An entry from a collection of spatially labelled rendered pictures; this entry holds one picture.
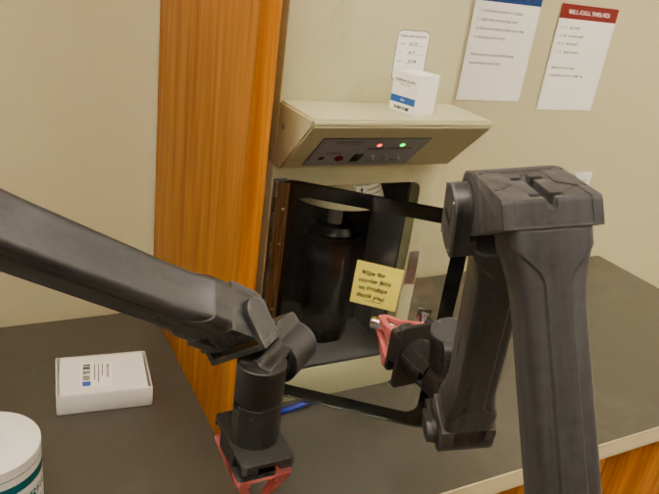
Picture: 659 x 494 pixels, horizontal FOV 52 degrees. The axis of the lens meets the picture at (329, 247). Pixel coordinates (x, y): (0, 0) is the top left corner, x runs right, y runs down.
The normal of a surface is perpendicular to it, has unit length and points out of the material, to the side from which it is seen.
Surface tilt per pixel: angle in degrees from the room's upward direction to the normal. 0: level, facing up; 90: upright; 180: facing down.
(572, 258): 65
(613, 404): 0
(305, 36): 90
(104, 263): 57
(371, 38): 90
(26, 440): 0
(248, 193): 90
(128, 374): 0
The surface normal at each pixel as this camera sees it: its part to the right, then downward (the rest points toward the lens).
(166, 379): 0.13, -0.91
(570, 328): 0.03, -0.02
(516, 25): 0.45, 0.41
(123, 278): 0.83, -0.27
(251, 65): -0.88, 0.07
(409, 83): -0.72, 0.19
